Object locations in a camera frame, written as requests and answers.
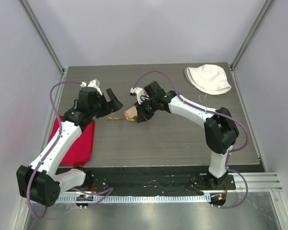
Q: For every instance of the aluminium front rail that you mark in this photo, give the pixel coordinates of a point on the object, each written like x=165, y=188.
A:
x=262, y=182

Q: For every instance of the white bucket hat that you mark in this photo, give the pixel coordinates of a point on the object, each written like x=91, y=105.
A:
x=208, y=78

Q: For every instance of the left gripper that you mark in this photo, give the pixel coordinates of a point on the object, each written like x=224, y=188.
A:
x=114, y=105

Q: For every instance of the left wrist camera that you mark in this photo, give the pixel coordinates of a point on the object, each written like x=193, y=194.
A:
x=93, y=84

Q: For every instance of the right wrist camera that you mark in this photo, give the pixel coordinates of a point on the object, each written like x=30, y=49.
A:
x=138, y=93

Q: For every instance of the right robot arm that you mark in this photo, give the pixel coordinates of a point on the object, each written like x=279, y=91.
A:
x=220, y=132

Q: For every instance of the gold fork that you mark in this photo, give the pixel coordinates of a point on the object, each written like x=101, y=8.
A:
x=115, y=118

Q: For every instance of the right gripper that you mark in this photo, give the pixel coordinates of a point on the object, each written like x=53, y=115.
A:
x=142, y=116

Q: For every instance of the peach cloth napkin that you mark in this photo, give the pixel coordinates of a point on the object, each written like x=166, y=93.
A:
x=131, y=114

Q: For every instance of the right aluminium frame post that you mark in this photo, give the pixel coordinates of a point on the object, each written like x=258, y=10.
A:
x=264, y=10

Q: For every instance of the aluminium frame post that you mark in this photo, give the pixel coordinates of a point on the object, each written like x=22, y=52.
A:
x=37, y=26
x=264, y=10

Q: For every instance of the white slotted cable duct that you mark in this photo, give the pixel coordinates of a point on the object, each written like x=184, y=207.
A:
x=85, y=199

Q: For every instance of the left aluminium frame post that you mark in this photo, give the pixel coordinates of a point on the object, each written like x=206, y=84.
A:
x=37, y=26

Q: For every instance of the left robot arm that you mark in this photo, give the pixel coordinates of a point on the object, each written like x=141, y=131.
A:
x=39, y=182

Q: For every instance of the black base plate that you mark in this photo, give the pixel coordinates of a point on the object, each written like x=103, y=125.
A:
x=155, y=181

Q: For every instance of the red folded cloth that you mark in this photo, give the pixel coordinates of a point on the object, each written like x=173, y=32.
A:
x=81, y=150

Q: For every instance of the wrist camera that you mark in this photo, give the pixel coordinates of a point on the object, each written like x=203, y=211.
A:
x=138, y=93
x=93, y=84

